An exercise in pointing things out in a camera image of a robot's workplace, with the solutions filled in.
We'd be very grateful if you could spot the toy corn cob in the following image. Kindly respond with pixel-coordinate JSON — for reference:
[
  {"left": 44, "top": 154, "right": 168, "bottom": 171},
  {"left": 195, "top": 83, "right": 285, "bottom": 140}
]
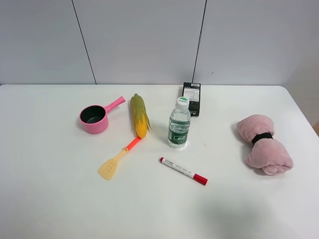
[{"left": 130, "top": 94, "right": 151, "bottom": 138}]

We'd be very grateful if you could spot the red white marker pen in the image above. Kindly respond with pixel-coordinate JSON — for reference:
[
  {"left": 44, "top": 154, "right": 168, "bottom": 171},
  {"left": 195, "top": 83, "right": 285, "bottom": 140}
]
[{"left": 159, "top": 157, "right": 208, "bottom": 186}]

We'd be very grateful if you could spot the pink toy saucepan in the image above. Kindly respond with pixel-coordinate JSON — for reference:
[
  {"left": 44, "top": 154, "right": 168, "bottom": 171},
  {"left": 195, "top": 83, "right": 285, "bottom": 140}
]
[{"left": 79, "top": 96, "right": 126, "bottom": 134}]

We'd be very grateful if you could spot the black elastic band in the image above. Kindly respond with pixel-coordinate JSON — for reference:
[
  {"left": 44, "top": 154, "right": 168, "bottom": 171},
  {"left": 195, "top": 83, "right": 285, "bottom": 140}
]
[{"left": 251, "top": 132, "right": 273, "bottom": 144}]

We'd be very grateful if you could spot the yellow orange toy spatula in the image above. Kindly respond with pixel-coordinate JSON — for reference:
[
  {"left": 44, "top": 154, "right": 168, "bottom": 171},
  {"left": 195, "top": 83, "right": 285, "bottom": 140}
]
[{"left": 97, "top": 136, "right": 141, "bottom": 181}]

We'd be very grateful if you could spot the clear water bottle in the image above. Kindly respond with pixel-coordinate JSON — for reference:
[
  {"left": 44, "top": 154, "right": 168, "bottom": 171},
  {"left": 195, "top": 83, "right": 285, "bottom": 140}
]
[{"left": 167, "top": 97, "right": 191, "bottom": 150}]

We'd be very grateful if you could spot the rolled pink towel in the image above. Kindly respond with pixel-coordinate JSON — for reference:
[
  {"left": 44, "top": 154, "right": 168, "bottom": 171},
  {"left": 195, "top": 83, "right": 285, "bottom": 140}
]
[{"left": 236, "top": 115, "right": 294, "bottom": 176}]

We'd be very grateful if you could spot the black carton box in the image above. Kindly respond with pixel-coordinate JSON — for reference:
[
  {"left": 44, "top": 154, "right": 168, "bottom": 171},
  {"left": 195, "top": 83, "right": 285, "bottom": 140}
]
[{"left": 182, "top": 82, "right": 201, "bottom": 117}]

